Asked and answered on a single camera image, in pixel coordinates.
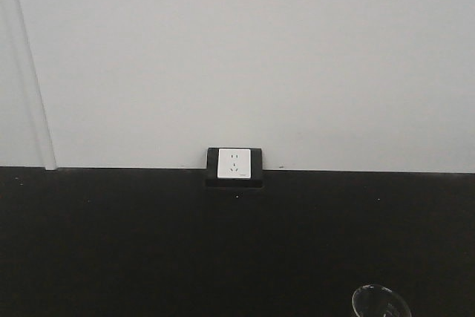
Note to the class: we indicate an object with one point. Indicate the black socket mounting box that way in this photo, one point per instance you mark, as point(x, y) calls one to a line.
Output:
point(256, 180)

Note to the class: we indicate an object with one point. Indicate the clear glass beaker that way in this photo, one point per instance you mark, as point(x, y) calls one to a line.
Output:
point(376, 300)

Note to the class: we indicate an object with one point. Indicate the white wall power socket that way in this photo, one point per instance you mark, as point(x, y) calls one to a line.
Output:
point(234, 163)

